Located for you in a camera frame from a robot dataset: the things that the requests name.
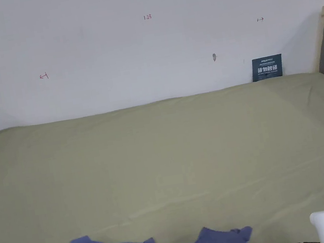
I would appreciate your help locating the bed with pale green sheet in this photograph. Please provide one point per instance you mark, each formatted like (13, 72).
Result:
(167, 157)

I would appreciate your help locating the dark blue sign card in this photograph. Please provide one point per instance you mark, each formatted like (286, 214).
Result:
(266, 68)

